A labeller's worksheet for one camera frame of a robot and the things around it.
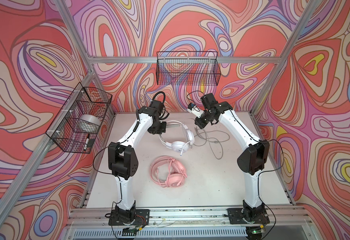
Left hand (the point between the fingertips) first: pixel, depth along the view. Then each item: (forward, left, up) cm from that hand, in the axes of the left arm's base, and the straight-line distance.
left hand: (163, 130), depth 90 cm
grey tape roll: (-9, +35, +17) cm, 40 cm away
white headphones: (-14, -9, +3) cm, 17 cm away
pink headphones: (-26, -8, -7) cm, 28 cm away
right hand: (+2, -22, +3) cm, 22 cm away
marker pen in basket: (-14, +37, +10) cm, 40 cm away
